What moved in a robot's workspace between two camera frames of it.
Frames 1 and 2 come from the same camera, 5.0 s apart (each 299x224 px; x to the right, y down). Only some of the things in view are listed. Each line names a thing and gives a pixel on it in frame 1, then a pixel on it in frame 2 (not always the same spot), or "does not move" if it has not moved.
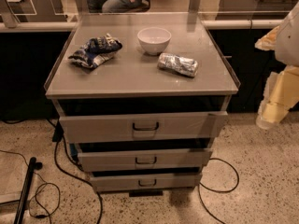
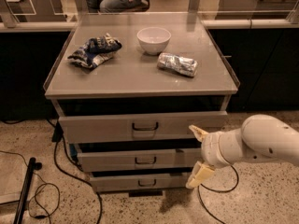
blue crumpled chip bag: [95, 51] does not move
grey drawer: [125, 159] does not move
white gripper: [288, 42] to [212, 148]
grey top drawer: [144, 127] does not move
